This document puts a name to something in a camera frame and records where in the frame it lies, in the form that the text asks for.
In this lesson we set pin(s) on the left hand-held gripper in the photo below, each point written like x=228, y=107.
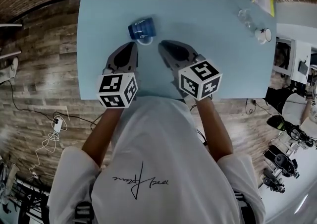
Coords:
x=111, y=89

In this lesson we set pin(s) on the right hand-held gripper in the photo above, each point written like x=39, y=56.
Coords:
x=198, y=79

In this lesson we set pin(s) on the blue mug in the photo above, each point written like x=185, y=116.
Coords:
x=142, y=28

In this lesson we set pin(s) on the person's left forearm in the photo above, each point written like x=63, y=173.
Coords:
x=104, y=133

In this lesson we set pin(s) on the person's right forearm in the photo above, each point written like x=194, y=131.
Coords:
x=213, y=128

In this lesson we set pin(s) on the white mug with black print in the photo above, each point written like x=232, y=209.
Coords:
x=262, y=36

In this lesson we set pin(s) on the clear drinking glass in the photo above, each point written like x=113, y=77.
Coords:
x=244, y=14

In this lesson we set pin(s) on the small clear glass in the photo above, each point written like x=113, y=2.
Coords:
x=250, y=25

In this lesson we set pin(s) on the white power strip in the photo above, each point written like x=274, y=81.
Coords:
x=57, y=125

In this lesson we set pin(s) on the person's white T-shirt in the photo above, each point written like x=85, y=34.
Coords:
x=158, y=148

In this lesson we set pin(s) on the black green-trimmed bag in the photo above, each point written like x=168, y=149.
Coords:
x=275, y=122

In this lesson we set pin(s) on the black metal stand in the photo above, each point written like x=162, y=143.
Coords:
x=24, y=194

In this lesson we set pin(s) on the black camera equipment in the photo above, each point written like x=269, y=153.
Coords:
x=280, y=159

